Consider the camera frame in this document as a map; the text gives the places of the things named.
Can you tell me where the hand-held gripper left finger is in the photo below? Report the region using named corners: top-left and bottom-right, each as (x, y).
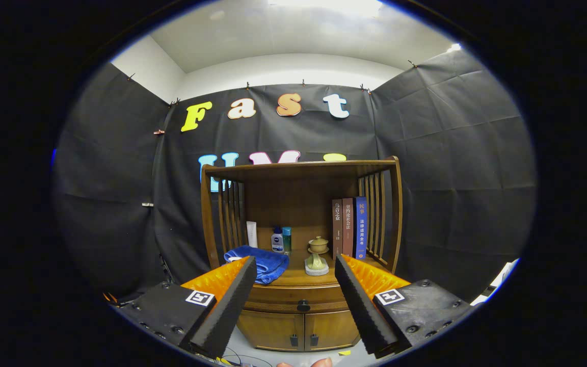
top-left (113, 256), bottom-right (258, 359)

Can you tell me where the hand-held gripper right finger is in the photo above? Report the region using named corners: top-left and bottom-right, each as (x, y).
top-left (334, 254), bottom-right (477, 358)

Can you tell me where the wooden drawer with black knob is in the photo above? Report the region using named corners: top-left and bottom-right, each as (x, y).
top-left (243, 283), bottom-right (351, 314)

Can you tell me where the white soap dish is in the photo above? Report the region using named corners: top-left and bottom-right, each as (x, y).
top-left (304, 260), bottom-right (330, 277)

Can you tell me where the wooden cabinet door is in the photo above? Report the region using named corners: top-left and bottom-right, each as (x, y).
top-left (304, 309), bottom-right (360, 351)
top-left (236, 309), bottom-right (305, 352)

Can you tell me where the wooden countertop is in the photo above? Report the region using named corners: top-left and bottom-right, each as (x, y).
top-left (220, 247), bottom-right (391, 287)

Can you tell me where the wooden cabinet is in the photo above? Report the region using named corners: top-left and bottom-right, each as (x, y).
top-left (200, 156), bottom-right (404, 352)

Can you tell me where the folded blue towel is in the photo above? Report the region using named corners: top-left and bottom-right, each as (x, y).
top-left (223, 245), bottom-right (290, 285)

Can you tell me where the blue book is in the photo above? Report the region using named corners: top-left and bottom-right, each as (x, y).
top-left (352, 197), bottom-right (368, 260)

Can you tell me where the reddish brown book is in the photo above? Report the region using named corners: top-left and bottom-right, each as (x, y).
top-left (341, 198), bottom-right (355, 258)

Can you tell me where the dark brown book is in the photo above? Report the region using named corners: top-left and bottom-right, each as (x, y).
top-left (331, 199), bottom-right (344, 259)

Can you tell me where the black backdrop cloth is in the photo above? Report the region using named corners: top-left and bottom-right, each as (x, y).
top-left (53, 48), bottom-right (537, 301)

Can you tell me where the thin floor cable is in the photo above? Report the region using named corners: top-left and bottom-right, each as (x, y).
top-left (220, 347), bottom-right (258, 367)

